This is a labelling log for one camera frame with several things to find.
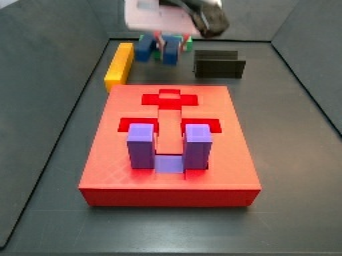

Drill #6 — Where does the black angle bracket fixture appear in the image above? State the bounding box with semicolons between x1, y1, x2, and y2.
194;50;246;79

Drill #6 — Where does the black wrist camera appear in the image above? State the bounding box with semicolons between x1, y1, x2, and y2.
190;1;230;38

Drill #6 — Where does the red slotted base block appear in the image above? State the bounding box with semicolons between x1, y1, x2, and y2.
79;85;262;207

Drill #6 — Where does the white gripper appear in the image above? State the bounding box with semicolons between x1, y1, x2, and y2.
124;0;199;54

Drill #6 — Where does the blue U-shaped block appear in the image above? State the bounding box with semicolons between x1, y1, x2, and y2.
135;34;182;65

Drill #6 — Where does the green zigzag block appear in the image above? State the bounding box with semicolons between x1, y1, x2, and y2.
135;34;193;62

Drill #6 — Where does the purple U-shaped block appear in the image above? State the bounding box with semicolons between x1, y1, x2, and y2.
127;123;213;174

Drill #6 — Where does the yellow long bar block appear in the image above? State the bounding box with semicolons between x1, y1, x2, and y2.
104;42;134;91

